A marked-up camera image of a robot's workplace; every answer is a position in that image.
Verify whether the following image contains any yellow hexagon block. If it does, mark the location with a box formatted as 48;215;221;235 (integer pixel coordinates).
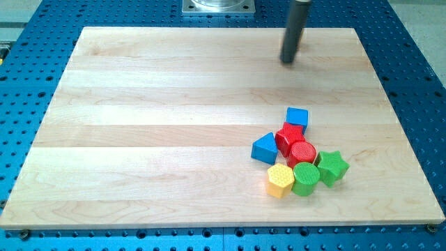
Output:
266;163;295;199

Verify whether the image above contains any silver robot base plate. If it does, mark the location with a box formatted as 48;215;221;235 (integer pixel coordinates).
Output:
182;0;256;14

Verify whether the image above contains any blue cube block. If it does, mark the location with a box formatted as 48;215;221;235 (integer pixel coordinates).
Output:
285;107;309;134

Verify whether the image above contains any red star block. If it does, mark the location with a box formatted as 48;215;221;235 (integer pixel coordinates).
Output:
275;122;305;158

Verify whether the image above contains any wooden board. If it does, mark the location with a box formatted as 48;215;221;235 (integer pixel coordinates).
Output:
1;27;445;230

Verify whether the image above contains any red cylinder block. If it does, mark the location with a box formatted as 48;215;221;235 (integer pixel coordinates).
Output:
286;142;316;168

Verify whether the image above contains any blue perforated table plate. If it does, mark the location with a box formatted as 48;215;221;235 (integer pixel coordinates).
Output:
1;0;445;250

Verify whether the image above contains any blue triangle block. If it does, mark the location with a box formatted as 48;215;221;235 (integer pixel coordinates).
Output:
251;132;278;165

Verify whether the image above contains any green cylinder block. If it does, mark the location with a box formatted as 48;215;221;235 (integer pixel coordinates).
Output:
291;162;320;197

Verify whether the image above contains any dark cylindrical robot arm tool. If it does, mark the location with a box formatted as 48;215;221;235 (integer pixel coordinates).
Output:
279;0;312;64

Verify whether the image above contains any green star block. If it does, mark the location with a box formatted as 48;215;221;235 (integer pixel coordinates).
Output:
314;151;350;188

